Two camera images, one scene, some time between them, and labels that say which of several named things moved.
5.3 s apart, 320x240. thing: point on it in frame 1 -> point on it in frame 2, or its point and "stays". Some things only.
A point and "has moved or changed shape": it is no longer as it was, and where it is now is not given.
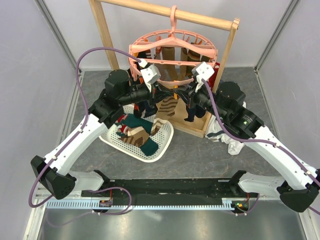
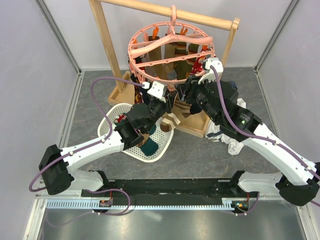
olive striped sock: [193, 56] -> [183, 68]
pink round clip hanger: [172, 46] has moved or changed shape
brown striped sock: [166, 106] has moved or changed shape
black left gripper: [149, 94] -> [165, 106]
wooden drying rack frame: [171, 110] stays
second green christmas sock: [149, 147] stays
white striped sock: [215, 132] stays
